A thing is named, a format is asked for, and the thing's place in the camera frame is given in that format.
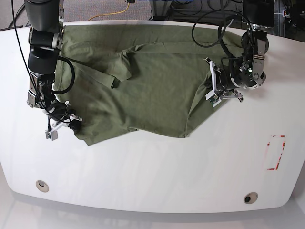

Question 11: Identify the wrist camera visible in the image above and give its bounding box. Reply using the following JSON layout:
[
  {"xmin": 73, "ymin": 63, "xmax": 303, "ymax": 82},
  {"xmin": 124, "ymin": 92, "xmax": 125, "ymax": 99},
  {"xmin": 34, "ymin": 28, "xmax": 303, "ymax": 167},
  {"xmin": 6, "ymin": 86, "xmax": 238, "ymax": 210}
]
[
  {"xmin": 209, "ymin": 97, "xmax": 222, "ymax": 107},
  {"xmin": 45, "ymin": 130, "xmax": 58, "ymax": 141}
]

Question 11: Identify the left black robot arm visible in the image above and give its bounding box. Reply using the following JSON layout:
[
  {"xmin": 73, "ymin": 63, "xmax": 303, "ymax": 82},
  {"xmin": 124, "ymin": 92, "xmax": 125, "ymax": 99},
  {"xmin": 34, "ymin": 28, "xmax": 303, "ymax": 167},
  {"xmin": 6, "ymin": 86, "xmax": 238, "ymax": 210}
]
[{"xmin": 193, "ymin": 0, "xmax": 275, "ymax": 107}]

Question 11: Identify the green t-shirt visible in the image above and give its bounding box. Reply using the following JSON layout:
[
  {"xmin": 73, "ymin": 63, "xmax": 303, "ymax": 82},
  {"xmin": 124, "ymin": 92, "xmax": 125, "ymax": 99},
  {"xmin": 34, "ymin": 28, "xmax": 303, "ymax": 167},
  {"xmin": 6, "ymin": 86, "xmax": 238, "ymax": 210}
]
[{"xmin": 51, "ymin": 23, "xmax": 251, "ymax": 146}]

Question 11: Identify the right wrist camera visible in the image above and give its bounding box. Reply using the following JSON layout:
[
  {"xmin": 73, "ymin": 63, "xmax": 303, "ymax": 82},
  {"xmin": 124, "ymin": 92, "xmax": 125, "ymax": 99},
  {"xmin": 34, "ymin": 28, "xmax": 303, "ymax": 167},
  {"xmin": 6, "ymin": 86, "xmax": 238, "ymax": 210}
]
[{"xmin": 45, "ymin": 130, "xmax": 58, "ymax": 141}]

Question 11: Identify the red tape rectangle marking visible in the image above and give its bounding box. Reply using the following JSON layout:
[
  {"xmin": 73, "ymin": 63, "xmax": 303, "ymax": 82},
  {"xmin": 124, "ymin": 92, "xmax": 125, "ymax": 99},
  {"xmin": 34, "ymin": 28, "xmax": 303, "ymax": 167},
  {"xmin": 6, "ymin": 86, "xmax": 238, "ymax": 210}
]
[{"xmin": 265, "ymin": 135, "xmax": 286, "ymax": 171}]

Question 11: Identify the yellow cable on floor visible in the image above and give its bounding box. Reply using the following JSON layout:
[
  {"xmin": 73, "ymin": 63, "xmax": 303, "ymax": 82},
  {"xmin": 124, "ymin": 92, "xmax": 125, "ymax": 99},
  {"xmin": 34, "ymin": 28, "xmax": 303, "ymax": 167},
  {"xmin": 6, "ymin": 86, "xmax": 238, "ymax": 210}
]
[{"xmin": 88, "ymin": 2, "xmax": 131, "ymax": 21}]

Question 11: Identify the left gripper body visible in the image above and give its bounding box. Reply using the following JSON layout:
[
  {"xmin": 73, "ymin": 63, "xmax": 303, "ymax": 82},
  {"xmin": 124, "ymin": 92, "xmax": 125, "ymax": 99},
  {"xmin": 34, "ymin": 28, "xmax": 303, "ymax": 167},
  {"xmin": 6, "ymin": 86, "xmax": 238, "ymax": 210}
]
[{"xmin": 205, "ymin": 57, "xmax": 244, "ymax": 102}]

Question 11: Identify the left table cable grommet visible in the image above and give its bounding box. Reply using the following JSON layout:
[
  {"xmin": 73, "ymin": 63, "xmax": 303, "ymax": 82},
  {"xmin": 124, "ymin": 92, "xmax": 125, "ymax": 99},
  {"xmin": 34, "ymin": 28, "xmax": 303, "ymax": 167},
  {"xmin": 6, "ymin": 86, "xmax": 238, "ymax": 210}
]
[{"xmin": 36, "ymin": 180, "xmax": 50, "ymax": 193}]

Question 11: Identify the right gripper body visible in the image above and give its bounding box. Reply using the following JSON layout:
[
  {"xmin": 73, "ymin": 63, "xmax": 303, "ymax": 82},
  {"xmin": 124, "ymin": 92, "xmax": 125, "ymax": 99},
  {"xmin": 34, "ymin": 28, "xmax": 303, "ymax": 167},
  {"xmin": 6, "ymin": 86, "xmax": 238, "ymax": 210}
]
[{"xmin": 45, "ymin": 100, "xmax": 83, "ymax": 131}]

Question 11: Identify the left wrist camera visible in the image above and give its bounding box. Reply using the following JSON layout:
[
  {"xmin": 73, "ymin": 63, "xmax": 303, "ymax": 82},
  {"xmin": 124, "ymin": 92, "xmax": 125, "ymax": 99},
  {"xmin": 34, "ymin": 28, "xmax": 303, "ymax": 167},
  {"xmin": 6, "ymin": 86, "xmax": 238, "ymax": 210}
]
[{"xmin": 209, "ymin": 97, "xmax": 222, "ymax": 107}]

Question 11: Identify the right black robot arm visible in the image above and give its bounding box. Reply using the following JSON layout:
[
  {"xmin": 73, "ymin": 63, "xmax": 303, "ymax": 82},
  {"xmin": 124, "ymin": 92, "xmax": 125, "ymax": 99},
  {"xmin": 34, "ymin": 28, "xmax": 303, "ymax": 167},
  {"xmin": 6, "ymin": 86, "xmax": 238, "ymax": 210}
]
[{"xmin": 23, "ymin": 0, "xmax": 82, "ymax": 140}]

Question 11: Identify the right table cable grommet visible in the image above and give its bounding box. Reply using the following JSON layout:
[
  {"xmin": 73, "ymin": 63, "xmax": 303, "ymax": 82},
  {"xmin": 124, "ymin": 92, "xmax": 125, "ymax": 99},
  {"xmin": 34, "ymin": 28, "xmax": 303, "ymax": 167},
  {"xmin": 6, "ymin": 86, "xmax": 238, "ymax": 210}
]
[{"xmin": 244, "ymin": 192, "xmax": 258, "ymax": 205}]

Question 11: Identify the table cable grommet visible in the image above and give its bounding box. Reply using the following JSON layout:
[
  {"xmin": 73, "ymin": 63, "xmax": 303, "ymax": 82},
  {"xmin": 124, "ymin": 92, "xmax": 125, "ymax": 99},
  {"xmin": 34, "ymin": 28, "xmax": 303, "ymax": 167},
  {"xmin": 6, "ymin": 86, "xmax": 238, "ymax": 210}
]
[
  {"xmin": 36, "ymin": 180, "xmax": 50, "ymax": 193},
  {"xmin": 244, "ymin": 192, "xmax": 258, "ymax": 205}
]

